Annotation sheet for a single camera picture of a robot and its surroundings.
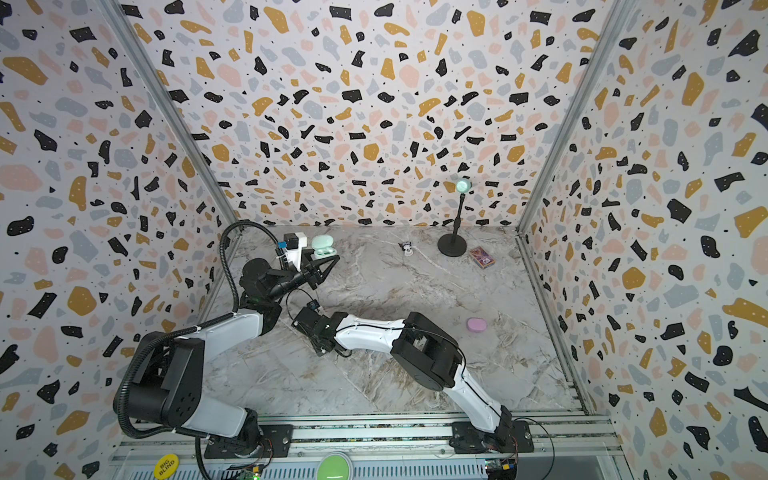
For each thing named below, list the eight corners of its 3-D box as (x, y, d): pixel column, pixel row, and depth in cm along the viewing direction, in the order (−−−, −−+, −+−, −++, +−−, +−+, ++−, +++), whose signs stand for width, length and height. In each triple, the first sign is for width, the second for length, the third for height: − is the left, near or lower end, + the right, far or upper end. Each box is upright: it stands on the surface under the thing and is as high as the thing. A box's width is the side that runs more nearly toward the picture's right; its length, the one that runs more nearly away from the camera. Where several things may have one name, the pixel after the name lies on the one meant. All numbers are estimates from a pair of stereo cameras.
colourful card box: (482, 269, 113) (483, 265, 111) (467, 253, 118) (469, 249, 116) (493, 264, 115) (494, 259, 113) (478, 249, 120) (479, 244, 118)
